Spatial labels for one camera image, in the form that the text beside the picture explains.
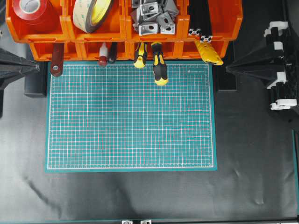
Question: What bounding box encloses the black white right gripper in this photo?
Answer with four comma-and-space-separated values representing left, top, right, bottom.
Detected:
226, 21, 297, 111

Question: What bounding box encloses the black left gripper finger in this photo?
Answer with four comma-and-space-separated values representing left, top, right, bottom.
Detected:
0, 48, 40, 89

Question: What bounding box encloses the grey corner bracket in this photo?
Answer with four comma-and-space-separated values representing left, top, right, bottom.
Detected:
163, 0, 179, 17
131, 0, 146, 8
139, 3, 159, 21
160, 24, 176, 35
156, 12, 174, 28
138, 22, 159, 36

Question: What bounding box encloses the black rack foot block left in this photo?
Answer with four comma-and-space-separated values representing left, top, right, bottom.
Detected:
24, 62, 48, 98

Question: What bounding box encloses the orange container rack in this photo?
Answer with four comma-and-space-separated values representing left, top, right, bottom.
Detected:
5, 0, 243, 62

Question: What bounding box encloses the red tape roll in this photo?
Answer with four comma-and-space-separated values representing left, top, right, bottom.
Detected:
13, 0, 58, 25

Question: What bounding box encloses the yellow utility knife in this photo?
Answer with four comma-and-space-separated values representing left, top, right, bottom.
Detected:
194, 40, 223, 66

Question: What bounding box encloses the cream double-sided tape roll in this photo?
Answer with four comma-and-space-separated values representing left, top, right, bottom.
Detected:
72, 0, 114, 33

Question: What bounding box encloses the black aluminium profile right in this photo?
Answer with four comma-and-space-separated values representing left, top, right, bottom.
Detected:
198, 0, 213, 43

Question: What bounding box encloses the black aluminium profile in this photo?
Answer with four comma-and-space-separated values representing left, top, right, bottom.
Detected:
198, 0, 213, 43
188, 0, 201, 36

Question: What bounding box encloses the black aluminium profile left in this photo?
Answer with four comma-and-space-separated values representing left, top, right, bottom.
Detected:
188, 0, 201, 36

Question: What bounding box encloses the dark red marker pen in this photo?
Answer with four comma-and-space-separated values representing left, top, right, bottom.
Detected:
107, 42, 117, 64

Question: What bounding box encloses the long yellow black screwdriver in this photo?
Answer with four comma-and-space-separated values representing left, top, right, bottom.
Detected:
151, 42, 168, 86

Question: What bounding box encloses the green cutting mat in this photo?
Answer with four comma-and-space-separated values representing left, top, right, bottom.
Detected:
45, 61, 217, 173

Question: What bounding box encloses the short yellow black screwdriver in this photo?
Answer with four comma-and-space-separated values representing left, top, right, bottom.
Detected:
134, 42, 148, 69

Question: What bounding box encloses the dark red tool handle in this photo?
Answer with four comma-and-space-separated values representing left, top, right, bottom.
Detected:
50, 43, 64, 77

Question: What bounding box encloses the silver bracket table edge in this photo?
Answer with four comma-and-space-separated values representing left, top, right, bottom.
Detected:
121, 220, 133, 224
140, 220, 152, 224

